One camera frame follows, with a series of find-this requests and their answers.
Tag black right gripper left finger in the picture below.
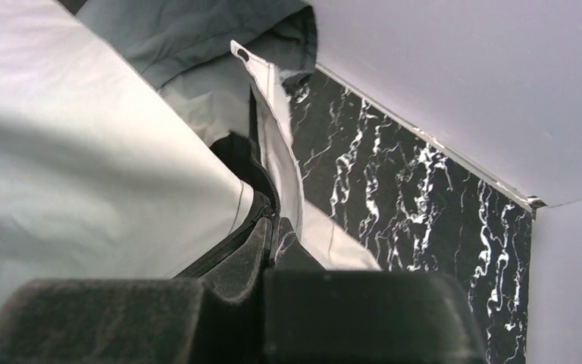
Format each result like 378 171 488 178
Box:
0 218 272 363

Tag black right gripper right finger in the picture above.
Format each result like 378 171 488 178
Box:
263 218 487 363

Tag grey and black jacket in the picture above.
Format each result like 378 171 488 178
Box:
0 1 379 308

